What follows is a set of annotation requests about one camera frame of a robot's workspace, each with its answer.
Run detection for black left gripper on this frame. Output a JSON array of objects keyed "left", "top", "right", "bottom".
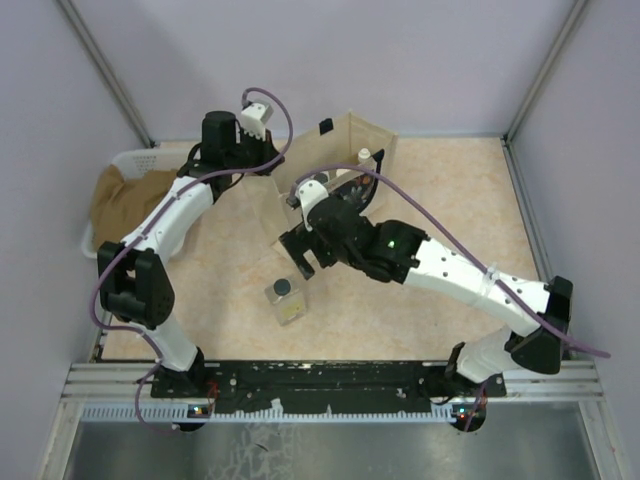
[{"left": 225, "top": 124, "right": 284, "bottom": 176}]

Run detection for clear square bottle black cap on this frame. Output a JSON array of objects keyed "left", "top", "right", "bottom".
[{"left": 264, "top": 276, "right": 307, "bottom": 326}]

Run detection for amber liquid clear bottle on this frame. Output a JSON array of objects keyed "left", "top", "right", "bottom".
[{"left": 358, "top": 148, "right": 372, "bottom": 164}]

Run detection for cream canvas tote bag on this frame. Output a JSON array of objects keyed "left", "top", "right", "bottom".
[{"left": 242, "top": 112, "right": 398, "bottom": 257}]

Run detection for white square bottle black cap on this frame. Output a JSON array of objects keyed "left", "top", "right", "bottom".
[{"left": 313, "top": 171, "right": 332, "bottom": 188}]

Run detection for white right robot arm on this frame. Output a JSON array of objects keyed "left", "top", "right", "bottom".
[{"left": 279, "top": 196, "right": 573, "bottom": 396}]

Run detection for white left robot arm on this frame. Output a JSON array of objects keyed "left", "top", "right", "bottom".
[{"left": 93, "top": 102, "right": 284, "bottom": 397}]

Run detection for white plastic basket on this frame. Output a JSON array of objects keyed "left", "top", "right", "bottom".
[{"left": 80, "top": 148, "right": 189, "bottom": 260}]

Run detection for brown cloth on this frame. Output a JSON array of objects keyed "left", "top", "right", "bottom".
[{"left": 89, "top": 165, "right": 177, "bottom": 250}]

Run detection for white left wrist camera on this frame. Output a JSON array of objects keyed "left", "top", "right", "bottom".
[{"left": 239, "top": 102, "right": 273, "bottom": 140}]

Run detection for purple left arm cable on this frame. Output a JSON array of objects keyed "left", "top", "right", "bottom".
[{"left": 88, "top": 87, "right": 294, "bottom": 434}]

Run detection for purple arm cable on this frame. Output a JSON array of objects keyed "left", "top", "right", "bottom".
[
  {"left": 288, "top": 164, "right": 612, "bottom": 434},
  {"left": 88, "top": 87, "right": 294, "bottom": 434}
]

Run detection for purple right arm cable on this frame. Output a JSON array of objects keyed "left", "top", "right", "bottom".
[{"left": 288, "top": 164, "right": 612, "bottom": 434}]

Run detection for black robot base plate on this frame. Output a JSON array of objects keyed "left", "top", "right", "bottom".
[{"left": 135, "top": 359, "right": 506, "bottom": 413}]

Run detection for aluminium frame rail left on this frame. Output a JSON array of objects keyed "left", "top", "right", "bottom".
[{"left": 53, "top": 0, "right": 156, "bottom": 148}]

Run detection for aluminium frame rail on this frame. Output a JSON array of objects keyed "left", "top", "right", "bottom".
[
  {"left": 503, "top": 0, "right": 591, "bottom": 147},
  {"left": 53, "top": 0, "right": 156, "bottom": 148}
]

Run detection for aluminium frame rail right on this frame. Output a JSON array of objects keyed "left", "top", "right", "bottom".
[{"left": 503, "top": 0, "right": 591, "bottom": 147}]

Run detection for white slotted cable duct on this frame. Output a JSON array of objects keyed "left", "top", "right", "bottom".
[{"left": 80, "top": 400, "right": 472, "bottom": 424}]

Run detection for aluminium front frame rails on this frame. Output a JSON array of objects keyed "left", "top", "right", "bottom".
[{"left": 61, "top": 361, "right": 604, "bottom": 402}]

